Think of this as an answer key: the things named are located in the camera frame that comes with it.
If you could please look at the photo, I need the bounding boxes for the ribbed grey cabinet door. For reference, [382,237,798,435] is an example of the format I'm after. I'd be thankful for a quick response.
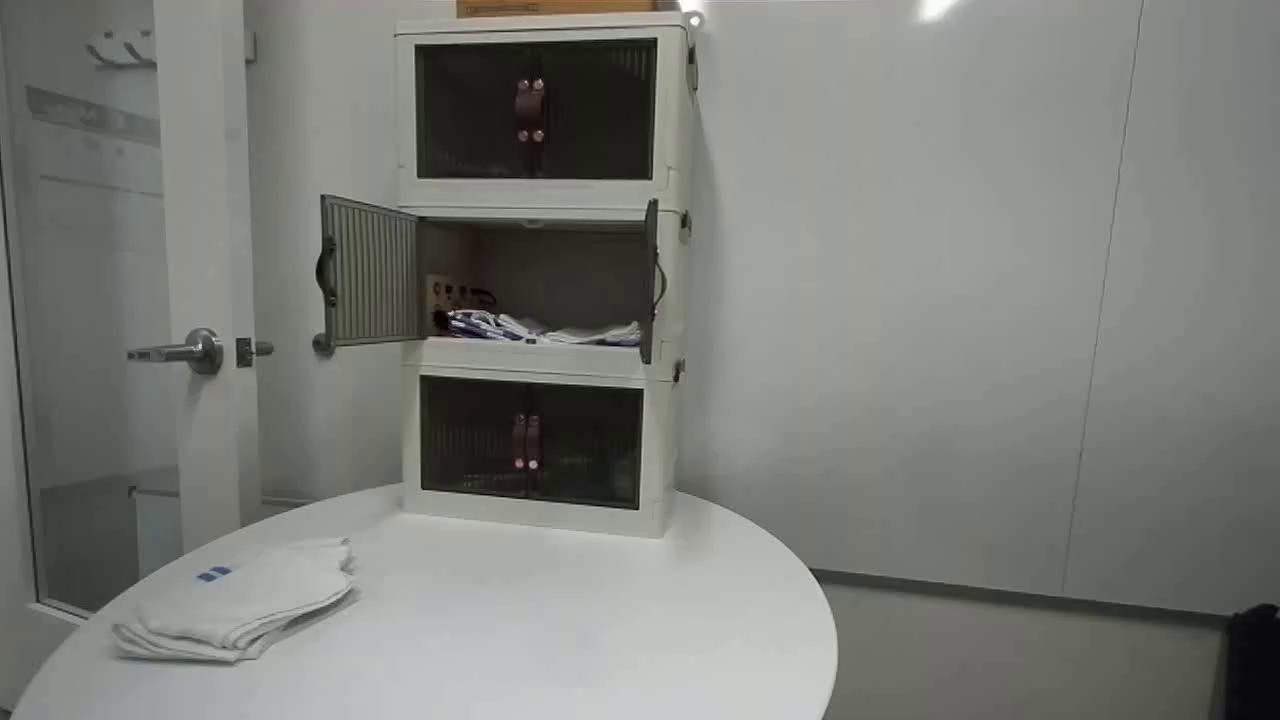
[636,195,670,366]

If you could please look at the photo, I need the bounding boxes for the white slatted bin frame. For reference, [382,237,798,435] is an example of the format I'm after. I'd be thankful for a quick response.
[312,191,425,361]

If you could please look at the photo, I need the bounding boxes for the white towel with blue stripes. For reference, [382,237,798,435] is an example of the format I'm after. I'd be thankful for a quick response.
[112,532,361,655]

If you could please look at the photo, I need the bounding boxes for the white three-tier storage cabinet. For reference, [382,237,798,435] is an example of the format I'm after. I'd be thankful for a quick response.
[393,12,701,541]

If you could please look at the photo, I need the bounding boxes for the white crumpled cloth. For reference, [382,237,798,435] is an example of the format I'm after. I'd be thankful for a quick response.
[523,316,647,350]

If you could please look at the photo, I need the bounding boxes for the blue plaid cloth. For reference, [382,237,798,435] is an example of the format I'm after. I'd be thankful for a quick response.
[446,305,538,344]

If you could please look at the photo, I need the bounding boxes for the cardboard box with black label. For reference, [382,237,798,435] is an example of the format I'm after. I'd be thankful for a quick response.
[451,0,674,20]

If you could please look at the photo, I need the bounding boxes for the silver door lock turn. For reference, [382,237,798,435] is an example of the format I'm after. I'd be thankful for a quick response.
[231,333,281,372]

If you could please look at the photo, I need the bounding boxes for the white room door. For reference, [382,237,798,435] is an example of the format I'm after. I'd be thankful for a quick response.
[0,0,267,713]

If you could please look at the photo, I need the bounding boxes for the white coat hooks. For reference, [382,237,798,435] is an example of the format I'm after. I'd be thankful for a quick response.
[84,27,162,73]

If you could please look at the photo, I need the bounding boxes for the black bag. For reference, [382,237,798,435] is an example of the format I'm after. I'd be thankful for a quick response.
[1221,599,1280,720]

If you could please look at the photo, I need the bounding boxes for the silver door lever handle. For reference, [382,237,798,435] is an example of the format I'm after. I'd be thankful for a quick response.
[124,322,229,379]

